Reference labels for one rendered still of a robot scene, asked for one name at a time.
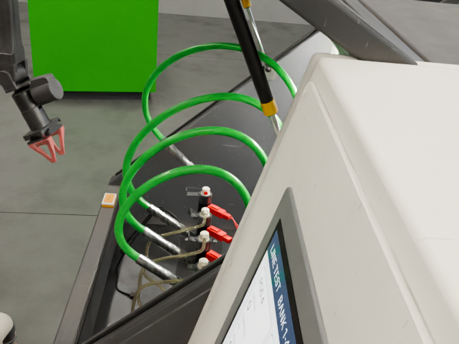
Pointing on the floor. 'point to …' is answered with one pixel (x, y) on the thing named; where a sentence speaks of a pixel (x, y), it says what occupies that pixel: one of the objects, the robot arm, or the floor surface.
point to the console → (364, 202)
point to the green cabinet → (95, 46)
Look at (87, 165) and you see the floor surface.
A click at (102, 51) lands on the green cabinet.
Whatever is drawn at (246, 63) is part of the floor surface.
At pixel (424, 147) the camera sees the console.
